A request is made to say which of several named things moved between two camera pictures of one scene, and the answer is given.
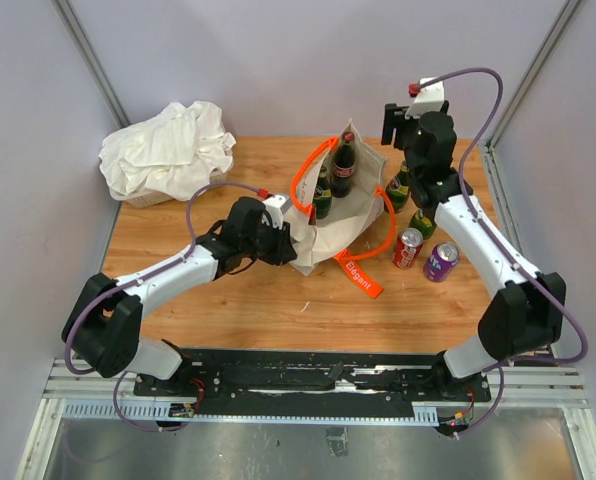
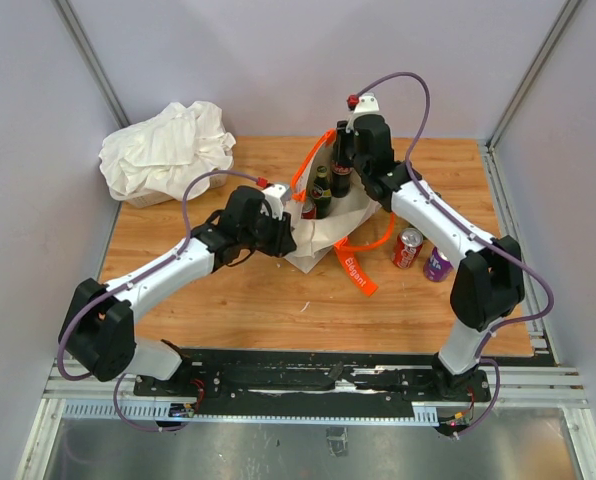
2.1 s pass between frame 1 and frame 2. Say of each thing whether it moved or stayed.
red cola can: stayed
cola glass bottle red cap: stayed
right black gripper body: moved
